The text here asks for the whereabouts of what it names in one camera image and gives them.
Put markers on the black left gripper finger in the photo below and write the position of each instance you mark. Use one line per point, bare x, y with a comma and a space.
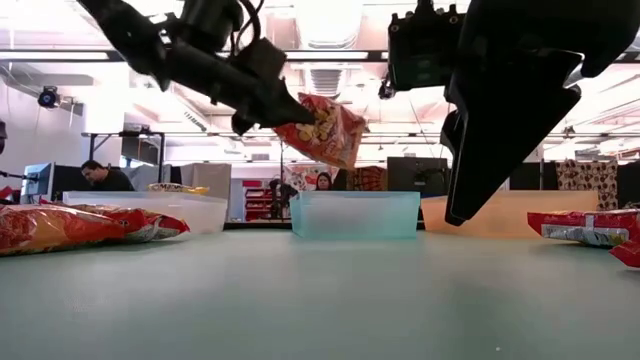
282, 112
244, 125

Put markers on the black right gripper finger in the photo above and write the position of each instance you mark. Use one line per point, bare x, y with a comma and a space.
500, 140
450, 132

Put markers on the red Saucy Noods pack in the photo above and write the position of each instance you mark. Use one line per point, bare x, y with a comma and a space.
50, 230
330, 135

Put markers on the yellow creamy chicken ramen pack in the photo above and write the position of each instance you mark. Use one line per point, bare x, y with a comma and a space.
175, 188

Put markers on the red beef ramen pack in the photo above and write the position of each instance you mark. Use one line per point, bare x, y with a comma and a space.
575, 230

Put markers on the black background robot arm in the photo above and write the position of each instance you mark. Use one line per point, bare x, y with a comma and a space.
282, 192

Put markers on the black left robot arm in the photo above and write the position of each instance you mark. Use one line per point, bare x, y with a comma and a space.
130, 35

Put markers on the black monitor back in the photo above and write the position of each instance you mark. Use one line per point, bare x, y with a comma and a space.
417, 175
67, 179

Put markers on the beige box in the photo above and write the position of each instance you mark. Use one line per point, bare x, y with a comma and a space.
205, 180

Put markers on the red parts shelf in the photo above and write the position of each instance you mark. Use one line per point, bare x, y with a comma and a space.
257, 200

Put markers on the orange plastic bin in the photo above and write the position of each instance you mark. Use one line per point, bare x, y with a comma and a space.
525, 215

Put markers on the person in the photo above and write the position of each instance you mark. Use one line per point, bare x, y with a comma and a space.
324, 182
107, 181

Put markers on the black metal rack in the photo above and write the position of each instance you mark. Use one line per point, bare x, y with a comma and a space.
162, 150

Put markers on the red plaid cloth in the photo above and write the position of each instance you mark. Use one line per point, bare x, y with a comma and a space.
370, 179

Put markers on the spotted brown cloth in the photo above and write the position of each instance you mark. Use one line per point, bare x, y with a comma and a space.
587, 180

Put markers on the clear plastic bin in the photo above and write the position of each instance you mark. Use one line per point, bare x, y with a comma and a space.
190, 215

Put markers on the teal plastic bin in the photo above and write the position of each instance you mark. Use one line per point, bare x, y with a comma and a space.
355, 215

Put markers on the grey computer monitor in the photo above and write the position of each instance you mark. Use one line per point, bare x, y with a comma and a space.
37, 180

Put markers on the silver ceiling duct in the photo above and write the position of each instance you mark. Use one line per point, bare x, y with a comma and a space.
327, 82

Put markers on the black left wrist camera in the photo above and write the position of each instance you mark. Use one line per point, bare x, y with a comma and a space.
260, 62

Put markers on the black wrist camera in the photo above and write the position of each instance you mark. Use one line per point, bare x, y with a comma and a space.
425, 50
260, 62

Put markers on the black hanging camera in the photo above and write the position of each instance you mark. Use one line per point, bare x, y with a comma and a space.
386, 91

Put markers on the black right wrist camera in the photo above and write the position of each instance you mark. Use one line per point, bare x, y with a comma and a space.
425, 50

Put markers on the black ceiling camera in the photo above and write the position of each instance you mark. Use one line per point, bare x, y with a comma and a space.
48, 97

